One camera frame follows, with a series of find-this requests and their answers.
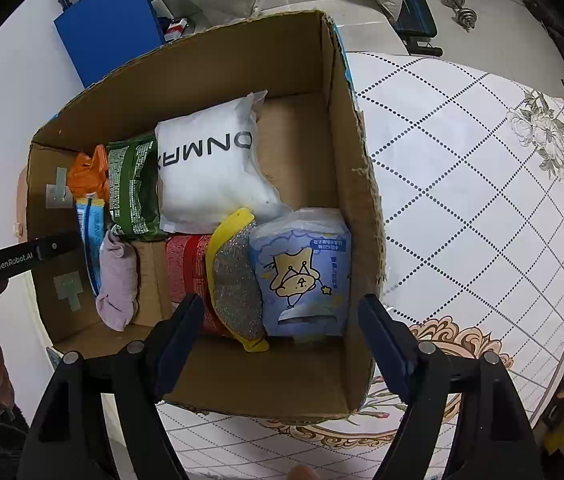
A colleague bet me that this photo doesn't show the cardboard box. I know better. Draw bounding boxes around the cardboard box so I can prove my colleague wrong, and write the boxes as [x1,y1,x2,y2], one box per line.
[26,9,387,420]

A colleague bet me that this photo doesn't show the green wet wipes packet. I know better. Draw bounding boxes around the green wet wipes packet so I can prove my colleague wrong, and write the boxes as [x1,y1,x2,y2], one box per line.
[106,132,167,241]

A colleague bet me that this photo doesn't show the person's right hand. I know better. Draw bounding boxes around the person's right hand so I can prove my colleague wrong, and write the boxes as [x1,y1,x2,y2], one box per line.
[286,464,320,480]

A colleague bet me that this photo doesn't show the blue striped packet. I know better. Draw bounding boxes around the blue striped packet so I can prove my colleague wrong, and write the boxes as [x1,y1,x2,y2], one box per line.
[74,192,109,298]

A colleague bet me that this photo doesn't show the weight bench with rack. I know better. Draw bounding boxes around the weight bench with rack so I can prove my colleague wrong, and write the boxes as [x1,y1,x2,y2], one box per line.
[393,0,443,58]

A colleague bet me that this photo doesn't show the blue folded mat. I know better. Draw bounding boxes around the blue folded mat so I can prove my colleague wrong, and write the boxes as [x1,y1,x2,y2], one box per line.
[53,0,167,90]

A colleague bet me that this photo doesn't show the light blue cartoon tissue pack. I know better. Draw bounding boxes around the light blue cartoon tissue pack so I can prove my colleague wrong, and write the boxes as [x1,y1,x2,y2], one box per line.
[248,207,353,338]

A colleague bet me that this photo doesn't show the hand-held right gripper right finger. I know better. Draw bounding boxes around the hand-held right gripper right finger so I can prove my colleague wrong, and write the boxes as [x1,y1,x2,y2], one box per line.
[358,294,545,480]

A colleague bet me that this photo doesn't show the yellow scrubbing sponge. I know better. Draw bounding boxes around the yellow scrubbing sponge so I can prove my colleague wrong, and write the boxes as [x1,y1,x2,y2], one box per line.
[205,206,270,353]

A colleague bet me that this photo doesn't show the small red white box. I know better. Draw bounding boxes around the small red white box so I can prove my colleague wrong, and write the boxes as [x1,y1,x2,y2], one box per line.
[164,17,190,42]

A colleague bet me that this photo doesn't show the purple cloth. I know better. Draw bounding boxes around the purple cloth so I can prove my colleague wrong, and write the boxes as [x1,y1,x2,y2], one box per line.
[94,230,140,332]

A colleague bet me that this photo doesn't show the red packet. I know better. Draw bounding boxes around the red packet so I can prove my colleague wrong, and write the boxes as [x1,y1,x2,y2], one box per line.
[164,232,233,336]

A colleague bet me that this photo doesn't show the floral diamond pattern tablecloth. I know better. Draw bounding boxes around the floral diamond pattern tablecloth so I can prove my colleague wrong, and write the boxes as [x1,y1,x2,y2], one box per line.
[154,51,564,480]

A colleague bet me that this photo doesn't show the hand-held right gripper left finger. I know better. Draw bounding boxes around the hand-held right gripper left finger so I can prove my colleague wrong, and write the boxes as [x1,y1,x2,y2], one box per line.
[24,292,205,480]

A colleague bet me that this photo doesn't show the orange plastic bag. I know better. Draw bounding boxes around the orange plastic bag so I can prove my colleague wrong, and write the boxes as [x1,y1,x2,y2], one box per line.
[68,145,110,201]

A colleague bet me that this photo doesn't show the white pillow pack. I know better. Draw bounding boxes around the white pillow pack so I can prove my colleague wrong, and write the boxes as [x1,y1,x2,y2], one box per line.
[154,90,293,235]

